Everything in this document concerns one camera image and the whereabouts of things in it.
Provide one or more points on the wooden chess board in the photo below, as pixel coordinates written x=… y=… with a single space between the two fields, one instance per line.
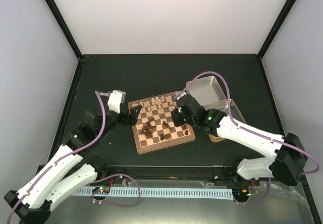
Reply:
x=142 y=147

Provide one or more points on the right black frame post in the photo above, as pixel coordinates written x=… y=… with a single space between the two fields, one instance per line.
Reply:
x=287 y=7

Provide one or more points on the row of white chess pieces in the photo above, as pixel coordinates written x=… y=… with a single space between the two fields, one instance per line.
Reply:
x=155 y=103

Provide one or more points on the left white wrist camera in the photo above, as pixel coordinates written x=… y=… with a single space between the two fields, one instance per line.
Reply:
x=116 y=98

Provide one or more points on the left black frame post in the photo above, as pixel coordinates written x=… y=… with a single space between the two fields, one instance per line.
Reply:
x=52 y=5

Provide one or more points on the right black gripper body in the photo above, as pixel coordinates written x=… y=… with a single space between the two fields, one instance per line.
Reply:
x=178 y=121

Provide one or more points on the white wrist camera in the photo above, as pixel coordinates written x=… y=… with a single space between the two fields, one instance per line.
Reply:
x=178 y=95
x=116 y=98

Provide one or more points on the light blue slotted cable duct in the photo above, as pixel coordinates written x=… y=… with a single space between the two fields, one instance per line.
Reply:
x=143 y=192

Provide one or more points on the black frame post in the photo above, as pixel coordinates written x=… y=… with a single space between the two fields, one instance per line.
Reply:
x=52 y=5
x=287 y=7

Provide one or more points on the black front rail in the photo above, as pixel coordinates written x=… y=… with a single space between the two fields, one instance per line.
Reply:
x=221 y=176

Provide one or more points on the pile of dark chess pieces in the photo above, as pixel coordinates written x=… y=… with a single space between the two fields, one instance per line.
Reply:
x=150 y=129

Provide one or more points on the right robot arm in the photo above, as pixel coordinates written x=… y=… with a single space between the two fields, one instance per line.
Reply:
x=282 y=156

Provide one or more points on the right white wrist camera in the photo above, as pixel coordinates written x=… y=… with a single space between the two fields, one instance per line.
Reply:
x=178 y=95

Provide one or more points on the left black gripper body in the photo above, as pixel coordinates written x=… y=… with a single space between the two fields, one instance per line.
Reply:
x=125 y=120

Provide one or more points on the pink rimmed metal tin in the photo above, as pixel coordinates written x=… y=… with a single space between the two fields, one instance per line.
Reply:
x=206 y=90

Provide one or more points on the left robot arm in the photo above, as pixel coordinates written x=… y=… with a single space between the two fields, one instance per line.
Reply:
x=71 y=168

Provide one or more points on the small circuit board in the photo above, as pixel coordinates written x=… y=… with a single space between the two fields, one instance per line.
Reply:
x=101 y=190

